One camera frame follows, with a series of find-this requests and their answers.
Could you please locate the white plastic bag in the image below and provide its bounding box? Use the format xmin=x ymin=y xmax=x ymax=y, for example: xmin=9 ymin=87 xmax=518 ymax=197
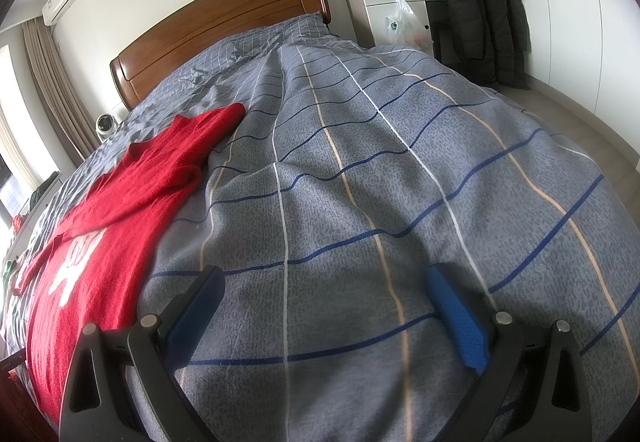
xmin=384 ymin=0 xmax=433 ymax=56

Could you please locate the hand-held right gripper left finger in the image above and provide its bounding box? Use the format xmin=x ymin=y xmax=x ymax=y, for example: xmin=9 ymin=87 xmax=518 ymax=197
xmin=59 ymin=265 xmax=226 ymax=442

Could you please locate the beige curtain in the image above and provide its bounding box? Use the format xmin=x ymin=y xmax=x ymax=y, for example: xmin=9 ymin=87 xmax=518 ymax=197
xmin=22 ymin=17 xmax=98 ymax=163

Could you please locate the wooden bed headboard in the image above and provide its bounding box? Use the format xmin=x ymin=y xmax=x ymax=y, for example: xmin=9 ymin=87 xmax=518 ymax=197
xmin=110 ymin=0 xmax=333 ymax=112

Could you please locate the black padded jacket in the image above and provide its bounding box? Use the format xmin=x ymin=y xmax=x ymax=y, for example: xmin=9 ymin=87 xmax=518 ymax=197
xmin=446 ymin=0 xmax=531 ymax=90

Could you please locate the red sweater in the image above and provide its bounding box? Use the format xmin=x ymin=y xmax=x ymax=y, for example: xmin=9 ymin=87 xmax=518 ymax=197
xmin=10 ymin=102 xmax=246 ymax=433

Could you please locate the green and white folded garment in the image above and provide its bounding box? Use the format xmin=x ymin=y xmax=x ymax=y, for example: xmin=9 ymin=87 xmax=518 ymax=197
xmin=0 ymin=259 xmax=18 ymax=293

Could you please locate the white wardrobe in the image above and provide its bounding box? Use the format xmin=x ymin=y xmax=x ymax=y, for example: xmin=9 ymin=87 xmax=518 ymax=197
xmin=452 ymin=0 xmax=640 ymax=138

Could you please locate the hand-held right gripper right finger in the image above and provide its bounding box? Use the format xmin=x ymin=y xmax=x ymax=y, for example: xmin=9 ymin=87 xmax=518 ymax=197
xmin=425 ymin=263 xmax=593 ymax=442

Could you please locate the bed with grey striped cover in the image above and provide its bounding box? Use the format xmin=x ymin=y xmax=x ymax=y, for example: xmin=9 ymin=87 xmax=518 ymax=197
xmin=0 ymin=12 xmax=636 ymax=442

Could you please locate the window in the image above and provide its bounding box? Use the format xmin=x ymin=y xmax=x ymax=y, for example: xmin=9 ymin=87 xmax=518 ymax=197
xmin=0 ymin=45 xmax=61 ymax=223

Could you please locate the small white round fan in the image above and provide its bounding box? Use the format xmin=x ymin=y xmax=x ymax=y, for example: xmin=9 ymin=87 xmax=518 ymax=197
xmin=96 ymin=113 xmax=122 ymax=140

